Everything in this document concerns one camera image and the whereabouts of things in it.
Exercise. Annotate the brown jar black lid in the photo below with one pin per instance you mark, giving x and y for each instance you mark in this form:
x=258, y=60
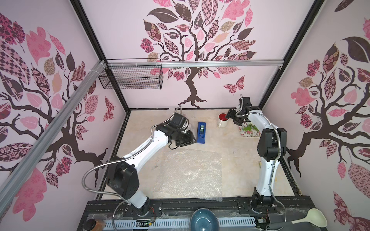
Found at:
x=94, y=225

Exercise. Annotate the cream ladle grey handle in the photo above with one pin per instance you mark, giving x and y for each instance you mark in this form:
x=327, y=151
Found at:
x=314, y=216

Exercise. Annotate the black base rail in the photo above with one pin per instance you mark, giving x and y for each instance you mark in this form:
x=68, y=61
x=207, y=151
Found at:
x=294, y=207

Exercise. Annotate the blue tape dispenser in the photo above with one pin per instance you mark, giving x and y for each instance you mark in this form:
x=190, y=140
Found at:
x=201, y=132

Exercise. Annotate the blue ceramic bowl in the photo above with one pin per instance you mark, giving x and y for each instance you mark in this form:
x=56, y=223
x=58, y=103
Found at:
x=204, y=220

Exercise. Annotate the white mug red interior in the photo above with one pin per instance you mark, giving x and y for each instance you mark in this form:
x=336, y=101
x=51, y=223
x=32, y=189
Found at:
x=222, y=120

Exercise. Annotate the left aluminium frame bar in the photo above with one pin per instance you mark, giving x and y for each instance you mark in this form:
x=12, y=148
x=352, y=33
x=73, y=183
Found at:
x=22, y=171

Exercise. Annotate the floral placemat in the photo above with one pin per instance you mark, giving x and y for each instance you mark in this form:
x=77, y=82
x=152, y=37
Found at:
x=249, y=134

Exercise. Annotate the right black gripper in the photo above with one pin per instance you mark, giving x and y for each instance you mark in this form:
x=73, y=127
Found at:
x=236, y=118

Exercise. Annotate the white green toy vegetable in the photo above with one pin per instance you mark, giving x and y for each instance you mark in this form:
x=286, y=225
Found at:
x=247, y=126

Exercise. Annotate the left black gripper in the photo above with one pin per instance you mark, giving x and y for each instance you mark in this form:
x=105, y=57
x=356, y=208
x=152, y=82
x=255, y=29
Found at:
x=191, y=140

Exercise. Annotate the black wire basket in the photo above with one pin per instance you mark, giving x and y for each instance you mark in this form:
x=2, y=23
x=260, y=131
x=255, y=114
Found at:
x=136, y=73

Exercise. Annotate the white slotted cable duct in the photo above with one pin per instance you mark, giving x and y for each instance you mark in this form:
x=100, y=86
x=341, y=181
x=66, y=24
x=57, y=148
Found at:
x=182, y=223

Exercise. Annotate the aluminium frame bar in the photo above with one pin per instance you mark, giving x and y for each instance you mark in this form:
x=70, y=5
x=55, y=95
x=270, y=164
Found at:
x=22, y=171
x=178, y=64

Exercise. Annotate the rear aluminium frame bar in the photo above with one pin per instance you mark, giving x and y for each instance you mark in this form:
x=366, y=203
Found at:
x=178, y=64

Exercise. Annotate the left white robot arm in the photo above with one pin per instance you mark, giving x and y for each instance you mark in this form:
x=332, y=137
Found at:
x=123, y=174

